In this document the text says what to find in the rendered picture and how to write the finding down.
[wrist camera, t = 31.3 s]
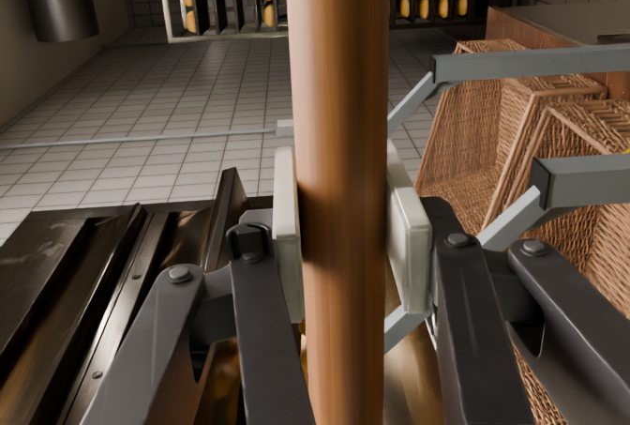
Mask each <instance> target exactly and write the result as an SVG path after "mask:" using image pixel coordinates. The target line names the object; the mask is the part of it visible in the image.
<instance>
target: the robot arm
mask: <svg viewBox="0 0 630 425"><path fill-rule="evenodd" d="M226 242H227V249H228V256H229V264H228V265H227V266H225V267H223V268H221V269H220V270H217V271H214V272H210V273H206V274H204V273H203V270H202V268H201V267H200V266H196V265H193V264H181V265H180V264H179V265H175V266H170V267H168V268H166V269H165V270H163V271H161V273H160V274H159V275H158V276H157V278H156V280H155V282H154V284H153V286H152V288H151V290H150V291H149V293H148V295H147V297H146V299H145V301H144V302H143V304H142V307H141V308H140V310H139V312H138V314H137V316H136V318H135V320H134V322H133V324H132V325H131V327H130V329H129V331H128V333H127V335H126V337H125V339H124V341H123V342H122V344H121V346H120V348H119V350H118V352H117V354H116V356H115V358H114V360H113V361H112V364H111V366H110V368H109V369H108V371H107V373H106V375H105V377H104V378H103V380H102V382H101V384H100V386H99V388H98V390H97V393H96V394H95V396H94V398H93V400H92V401H91V403H90V405H89V407H88V409H87V411H86V412H85V414H84V416H83V418H82V421H81V423H80V425H193V422H194V419H195V416H196V413H197V410H198V406H199V403H200V400H201V396H202V394H203V389H204V385H205V382H206V379H207V375H208V373H209V370H210V366H211V363H212V360H213V356H214V353H215V351H216V343H217V342H222V341H226V340H228V339H231V338H234V337H237V341H238V350H239V359H240V368H241V376H242V385H243V394H244V403H245V411H246V421H247V425H316V421H315V417H314V414H313V410H312V406H311V402H310V398H309V395H308V388H307V384H306V380H305V376H304V373H303V369H302V365H301V361H300V357H299V354H298V350H297V346H296V342H295V338H294V335H293V327H292V324H294V323H302V320H303V319H306V311H305V295H304V279H303V262H302V248H301V235H300V221H299V207H298V190H297V174H296V162H295V149H292V147H291V146H282V147H278V148H277V150H276V151H275V179H274V207H273V208H269V209H256V210H247V211H246V212H245V213H244V214H243V215H242V216H241V217H240V219H239V224H237V225H235V226H233V227H232V228H231V229H229V230H228V231H227V233H226ZM385 247H386V249H387V253H388V256H389V260H390V263H391V267H392V270H393V273H394V277H395V280H396V284H397V289H398V292H399V296H400V300H401V303H402V307H403V310H404V311H406V312H407V313H408V314H419V313H426V312H427V311H429V300H430V297H431V298H432V315H431V336H434V337H435V344H436V352H437V359H438V367H439V375H440V382H441V390H442V404H443V411H444V418H445V425H536V423H535V421H534V417H533V412H532V409H531V406H530V403H529V400H528V396H527V393H526V390H525V387H524V384H523V381H522V378H521V374H520V371H519V368H518V363H517V360H516V357H515V353H514V350H513V347H512V343H511V341H512V342H513V344H514V345H515V346H516V348H517V349H518V351H519V352H520V354H521V355H522V357H523V358H524V359H525V361H526V362H527V364H528V365H529V367H530V368H531V370H532V372H533V373H534V375H535V376H536V378H537V379H538V381H539V382H540V383H541V385H542V386H543V388H544V389H545V391H546V392H547V394H548V396H549V397H550V399H551V400H552V401H553V402H554V404H555V405H556V406H557V408H558V409H559V411H560V412H561V414H562V416H563V417H564V419H565V420H566V422H567V423H568V425H630V321H629V320H628V319H627V318H626V317H625V316H624V315H623V314H622V313H621V312H620V311H619V310H618V309H617V308H616V307H615V306H614V305H613V304H612V303H611V302H610V301H609V300H608V299H607V298H606V297H605V296H604V295H603V294H602V293H601V292H600V291H599V290H598V289H597V288H596V287H595V286H594V285H593V284H592V283H590V282H589V281H588V280H587V279H586V278H585V277H584V276H583V275H582V274H581V273H580V272H579V271H578V270H577V269H576V268H575V267H574V266H573V265H572V264H571V263H570V262H569V261H568V260H567V259H566V258H565V257H564V256H563V255H562V254H561V253H560V252H559V251H558V250H557V249H556V248H555V247H553V246H552V245H550V244H549V243H547V242H545V241H542V240H539V239H534V238H525V239H519V240H515V241H514V242H513V243H511V244H510V246H509V251H508V252H504V251H496V250H487V249H484V248H482V245H481V242H480V241H479V240H478V238H477V237H475V236H473V235H470V234H467V233H465V231H464V229H463V227H462V225H461V224H460V222H459V220H458V218H457V216H456V214H455V212H454V211H453V208H452V206H451V205H450V204H449V202H447V201H446V200H444V199H443V198H442V197H441V196H428V197H418V194H417V192H416V190H415V188H414V185H413V183H412V181H411V179H410V176H409V174H408V172H407V170H406V168H405V165H404V163H403V161H402V159H401V156H400V155H399V153H398V150H397V147H396V145H395V143H394V142H392V140H391V139H389V140H387V177H386V239H385ZM510 339H511V341H510Z"/></svg>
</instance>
